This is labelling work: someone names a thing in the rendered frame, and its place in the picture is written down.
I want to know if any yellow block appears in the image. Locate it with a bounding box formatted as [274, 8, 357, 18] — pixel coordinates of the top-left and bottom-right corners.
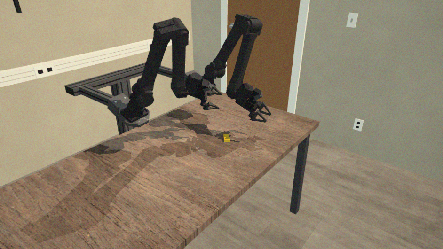
[223, 134, 230, 142]

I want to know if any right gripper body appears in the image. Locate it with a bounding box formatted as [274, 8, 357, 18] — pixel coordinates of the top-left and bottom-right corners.
[193, 90, 211, 110]

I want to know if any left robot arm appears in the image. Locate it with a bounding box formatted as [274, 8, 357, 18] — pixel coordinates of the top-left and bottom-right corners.
[201, 14, 263, 110]

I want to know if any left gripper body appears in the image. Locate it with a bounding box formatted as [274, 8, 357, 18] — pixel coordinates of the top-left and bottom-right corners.
[243, 101, 263, 120]

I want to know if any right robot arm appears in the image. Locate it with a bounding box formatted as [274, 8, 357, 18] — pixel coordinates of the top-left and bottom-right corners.
[120, 17, 212, 123]

